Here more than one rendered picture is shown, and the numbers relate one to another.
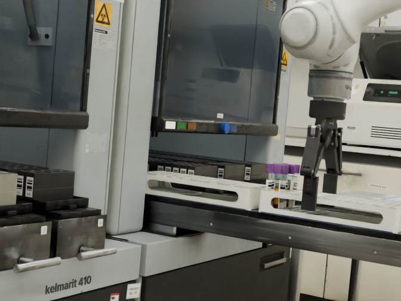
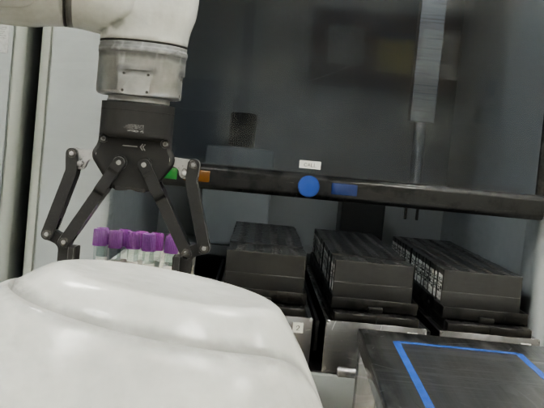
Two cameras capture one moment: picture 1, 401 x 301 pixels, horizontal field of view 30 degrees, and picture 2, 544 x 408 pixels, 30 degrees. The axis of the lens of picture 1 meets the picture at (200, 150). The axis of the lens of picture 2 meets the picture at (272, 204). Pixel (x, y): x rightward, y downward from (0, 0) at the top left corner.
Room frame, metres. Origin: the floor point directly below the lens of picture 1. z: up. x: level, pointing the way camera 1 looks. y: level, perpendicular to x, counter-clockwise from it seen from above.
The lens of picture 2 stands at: (1.12, -1.22, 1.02)
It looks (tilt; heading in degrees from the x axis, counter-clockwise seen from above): 3 degrees down; 58
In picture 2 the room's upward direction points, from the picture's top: 5 degrees clockwise
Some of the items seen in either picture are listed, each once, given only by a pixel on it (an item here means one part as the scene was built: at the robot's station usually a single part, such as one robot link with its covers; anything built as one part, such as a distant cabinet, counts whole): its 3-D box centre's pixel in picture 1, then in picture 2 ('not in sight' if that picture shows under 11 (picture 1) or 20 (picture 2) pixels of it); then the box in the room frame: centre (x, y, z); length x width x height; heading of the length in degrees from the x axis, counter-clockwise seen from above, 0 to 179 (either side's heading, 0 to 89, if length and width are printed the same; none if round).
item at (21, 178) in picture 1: (41, 186); not in sight; (1.41, 0.29, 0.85); 0.12 x 0.02 x 0.06; 148
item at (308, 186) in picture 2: (225, 128); (308, 186); (1.90, -0.06, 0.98); 0.03 x 0.01 x 0.03; 149
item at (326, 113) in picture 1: (326, 122); (134, 146); (1.55, -0.25, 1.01); 0.08 x 0.07 x 0.09; 149
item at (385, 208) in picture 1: (333, 211); not in sight; (1.53, -0.28, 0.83); 0.30 x 0.10 x 0.06; 59
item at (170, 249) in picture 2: (293, 189); (166, 285); (1.62, -0.21, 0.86); 0.02 x 0.02 x 0.11
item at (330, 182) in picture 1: (329, 190); (174, 288); (1.59, -0.28, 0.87); 0.03 x 0.01 x 0.07; 59
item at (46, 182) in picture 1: (50, 187); not in sight; (1.40, 0.27, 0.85); 0.12 x 0.02 x 0.06; 149
